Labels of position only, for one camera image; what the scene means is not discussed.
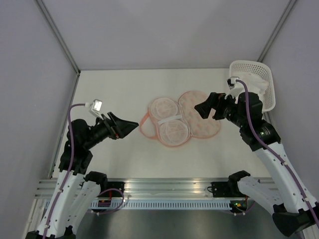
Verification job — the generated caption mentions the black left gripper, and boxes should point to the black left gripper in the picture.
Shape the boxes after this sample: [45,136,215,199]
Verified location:
[84,111,139,149]

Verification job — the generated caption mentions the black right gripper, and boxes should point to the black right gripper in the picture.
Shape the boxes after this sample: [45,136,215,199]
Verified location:
[194,91,247,127]

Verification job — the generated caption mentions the floral mesh laundry bag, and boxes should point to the floral mesh laundry bag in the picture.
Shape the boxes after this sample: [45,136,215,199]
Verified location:
[140,90,221,147]

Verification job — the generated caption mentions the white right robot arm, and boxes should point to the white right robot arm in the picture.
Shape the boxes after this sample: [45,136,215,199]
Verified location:
[194,92,319,237]

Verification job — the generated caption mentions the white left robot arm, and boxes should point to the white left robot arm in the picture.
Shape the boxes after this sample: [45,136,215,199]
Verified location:
[26,112,139,239]

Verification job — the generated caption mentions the white bra in basket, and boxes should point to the white bra in basket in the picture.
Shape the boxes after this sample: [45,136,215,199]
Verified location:
[234,71,269,96]

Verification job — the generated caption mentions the white perforated plastic basket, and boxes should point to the white perforated plastic basket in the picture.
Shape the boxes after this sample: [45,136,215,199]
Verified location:
[229,60,276,113]

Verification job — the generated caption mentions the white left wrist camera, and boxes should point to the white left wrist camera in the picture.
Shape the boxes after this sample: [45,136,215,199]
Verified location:
[84,99,104,120]

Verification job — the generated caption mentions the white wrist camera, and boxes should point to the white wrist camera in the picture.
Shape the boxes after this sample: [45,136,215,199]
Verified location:
[84,99,104,120]
[225,77,244,99]

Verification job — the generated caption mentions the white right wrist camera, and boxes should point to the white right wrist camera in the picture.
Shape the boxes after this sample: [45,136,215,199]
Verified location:
[225,77,244,99]

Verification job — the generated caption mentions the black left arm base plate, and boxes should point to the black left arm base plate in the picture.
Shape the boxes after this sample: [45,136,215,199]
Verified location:
[98,181,125,198]

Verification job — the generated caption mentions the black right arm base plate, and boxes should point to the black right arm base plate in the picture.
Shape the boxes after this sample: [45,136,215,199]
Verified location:
[211,181,241,198]

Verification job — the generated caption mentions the white slotted cable duct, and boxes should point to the white slotted cable duct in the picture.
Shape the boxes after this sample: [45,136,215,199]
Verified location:
[89,200,231,210]

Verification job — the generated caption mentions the aluminium mounting rail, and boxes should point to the aluminium mounting rail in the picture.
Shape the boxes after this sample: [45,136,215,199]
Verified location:
[34,177,277,199]

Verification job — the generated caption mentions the right aluminium frame post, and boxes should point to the right aluminium frame post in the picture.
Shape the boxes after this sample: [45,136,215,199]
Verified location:
[257,0,299,62]

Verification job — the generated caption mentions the aluminium frame post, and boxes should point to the aluminium frame post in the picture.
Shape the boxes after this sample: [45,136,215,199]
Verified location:
[257,0,299,62]
[34,0,81,76]

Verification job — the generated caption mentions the left aluminium frame post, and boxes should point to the left aluminium frame post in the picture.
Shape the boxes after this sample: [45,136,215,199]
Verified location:
[34,0,81,76]

